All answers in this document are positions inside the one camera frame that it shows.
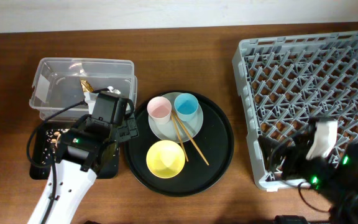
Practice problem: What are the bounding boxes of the black rectangular tray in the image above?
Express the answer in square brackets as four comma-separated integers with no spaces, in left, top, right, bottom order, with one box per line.
[29,122,120,180]

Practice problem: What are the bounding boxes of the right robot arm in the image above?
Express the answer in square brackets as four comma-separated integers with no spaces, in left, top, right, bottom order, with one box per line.
[268,117,358,223]

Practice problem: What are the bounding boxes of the wooden chopstick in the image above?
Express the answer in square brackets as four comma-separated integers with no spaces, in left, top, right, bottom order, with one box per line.
[171,112,189,162]
[172,111,209,166]

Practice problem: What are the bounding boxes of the yellow bowl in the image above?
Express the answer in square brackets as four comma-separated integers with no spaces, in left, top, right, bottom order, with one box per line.
[145,140,186,179]

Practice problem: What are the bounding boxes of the grey dishwasher rack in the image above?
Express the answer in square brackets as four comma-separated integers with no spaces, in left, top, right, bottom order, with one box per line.
[232,30,358,191]

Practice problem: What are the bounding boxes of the clear plastic bin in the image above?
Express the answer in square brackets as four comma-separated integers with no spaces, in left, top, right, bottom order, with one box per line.
[29,57,137,120]

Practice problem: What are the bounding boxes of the grey plate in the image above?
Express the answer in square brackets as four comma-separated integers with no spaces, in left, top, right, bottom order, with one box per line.
[147,92,204,144]

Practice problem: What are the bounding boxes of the pink cup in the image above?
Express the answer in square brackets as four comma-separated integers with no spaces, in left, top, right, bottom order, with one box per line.
[147,96,172,124]

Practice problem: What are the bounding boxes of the gold foil wrapper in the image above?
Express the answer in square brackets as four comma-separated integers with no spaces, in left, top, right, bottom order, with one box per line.
[80,79,94,93]

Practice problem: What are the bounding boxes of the white tissue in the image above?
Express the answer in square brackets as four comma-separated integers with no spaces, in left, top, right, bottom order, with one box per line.
[83,86,123,114]

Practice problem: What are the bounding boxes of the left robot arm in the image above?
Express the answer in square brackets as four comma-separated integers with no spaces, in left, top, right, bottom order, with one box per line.
[29,91,139,223]

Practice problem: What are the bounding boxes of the black round tray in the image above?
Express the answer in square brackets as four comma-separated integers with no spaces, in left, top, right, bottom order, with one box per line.
[124,92,234,197]

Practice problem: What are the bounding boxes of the blue cup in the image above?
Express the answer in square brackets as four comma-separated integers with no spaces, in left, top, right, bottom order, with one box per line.
[173,93,198,121]

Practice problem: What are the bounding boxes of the food scraps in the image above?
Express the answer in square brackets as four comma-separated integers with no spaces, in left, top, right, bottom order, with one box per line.
[40,129,68,165]

